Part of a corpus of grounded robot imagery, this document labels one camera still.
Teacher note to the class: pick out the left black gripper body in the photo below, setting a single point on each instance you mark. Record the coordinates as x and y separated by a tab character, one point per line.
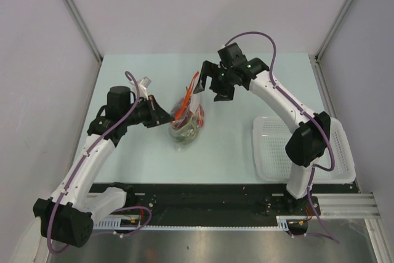
142	113

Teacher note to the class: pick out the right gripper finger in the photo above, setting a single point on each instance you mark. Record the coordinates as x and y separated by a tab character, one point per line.
208	70
224	91

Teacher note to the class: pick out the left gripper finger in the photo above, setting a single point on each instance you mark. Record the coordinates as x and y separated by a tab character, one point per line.
156	110
160	121

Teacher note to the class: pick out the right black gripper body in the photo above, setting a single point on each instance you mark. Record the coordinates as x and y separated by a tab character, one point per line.
223	69

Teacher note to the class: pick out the clear zip top bag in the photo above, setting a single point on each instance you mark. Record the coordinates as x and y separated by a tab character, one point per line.
191	101

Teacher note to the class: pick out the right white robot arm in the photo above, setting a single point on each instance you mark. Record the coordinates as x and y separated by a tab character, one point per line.
310	131

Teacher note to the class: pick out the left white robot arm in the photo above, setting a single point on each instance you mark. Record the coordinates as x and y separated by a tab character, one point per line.
67	216

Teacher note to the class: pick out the fake red apple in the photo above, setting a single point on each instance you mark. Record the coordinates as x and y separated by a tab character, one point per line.
180	120

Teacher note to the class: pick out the fake green melon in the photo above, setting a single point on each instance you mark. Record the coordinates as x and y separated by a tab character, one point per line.
184	136

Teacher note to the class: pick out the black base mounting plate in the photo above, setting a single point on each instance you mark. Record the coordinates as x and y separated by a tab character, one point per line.
207	204

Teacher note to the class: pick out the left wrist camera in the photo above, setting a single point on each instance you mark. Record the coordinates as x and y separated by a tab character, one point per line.
144	83

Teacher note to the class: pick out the white slotted cable duct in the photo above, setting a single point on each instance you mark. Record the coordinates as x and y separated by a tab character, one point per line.
114	224

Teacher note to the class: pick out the left aluminium frame post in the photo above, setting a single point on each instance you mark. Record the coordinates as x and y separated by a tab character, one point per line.
83	29

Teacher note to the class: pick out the aluminium frame post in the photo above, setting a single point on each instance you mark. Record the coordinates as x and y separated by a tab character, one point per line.
83	29
334	28

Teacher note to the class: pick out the right aluminium frame post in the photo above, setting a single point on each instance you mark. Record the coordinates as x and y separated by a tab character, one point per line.
334	28

